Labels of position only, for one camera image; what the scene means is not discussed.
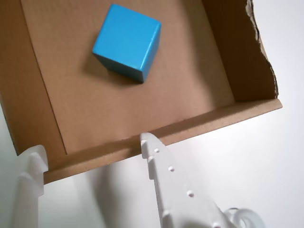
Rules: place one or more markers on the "blue cube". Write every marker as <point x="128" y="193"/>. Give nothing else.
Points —
<point x="126" y="40"/>

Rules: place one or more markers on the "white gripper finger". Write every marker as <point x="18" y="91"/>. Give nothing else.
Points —
<point x="28" y="202"/>
<point x="175" y="194"/>

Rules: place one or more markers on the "brown cardboard box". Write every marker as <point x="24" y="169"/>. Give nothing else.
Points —
<point x="142" y="107"/>

